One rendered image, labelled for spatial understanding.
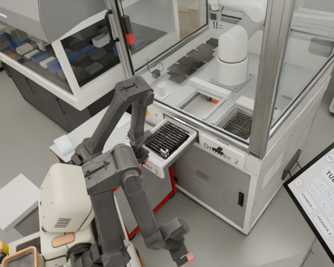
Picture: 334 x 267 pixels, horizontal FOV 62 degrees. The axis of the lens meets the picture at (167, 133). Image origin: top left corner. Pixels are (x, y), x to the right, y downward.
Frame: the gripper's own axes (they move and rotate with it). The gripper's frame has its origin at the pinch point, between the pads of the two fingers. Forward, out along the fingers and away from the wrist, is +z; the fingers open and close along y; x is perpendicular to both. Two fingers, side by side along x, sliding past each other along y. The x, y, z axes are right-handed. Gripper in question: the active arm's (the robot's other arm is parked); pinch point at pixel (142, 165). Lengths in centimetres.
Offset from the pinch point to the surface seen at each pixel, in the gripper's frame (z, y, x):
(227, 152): 0.4, 35.4, -32.6
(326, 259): 20, 22, -96
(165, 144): 0.2, 19.6, -0.1
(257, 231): 90, 48, -54
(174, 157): 2.2, 16.3, -9.5
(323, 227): -10, 17, -89
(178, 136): 3.1, 30.9, -0.1
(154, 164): -2.0, 3.3, -6.6
